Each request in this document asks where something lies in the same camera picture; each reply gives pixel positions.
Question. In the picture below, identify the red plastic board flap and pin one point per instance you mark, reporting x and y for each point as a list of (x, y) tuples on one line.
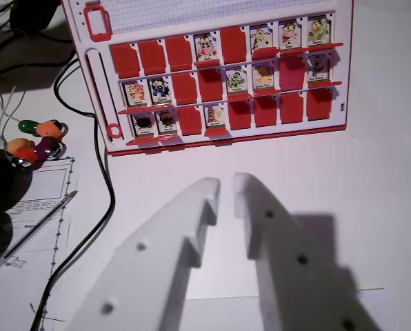
[(292, 73)]

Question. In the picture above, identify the printed paper sheet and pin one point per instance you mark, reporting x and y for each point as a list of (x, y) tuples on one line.
[(36, 241)]

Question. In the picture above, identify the clear ballpoint pen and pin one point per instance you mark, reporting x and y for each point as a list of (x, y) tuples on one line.
[(33, 231)]

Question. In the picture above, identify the colourful twisted fidget toy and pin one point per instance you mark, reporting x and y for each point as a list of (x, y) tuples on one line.
[(43, 145)]

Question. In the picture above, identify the black rounded object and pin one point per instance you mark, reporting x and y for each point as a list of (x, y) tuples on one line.
[(3, 182)]

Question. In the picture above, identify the red and white game board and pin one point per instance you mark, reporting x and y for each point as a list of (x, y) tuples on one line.
[(226, 17)]

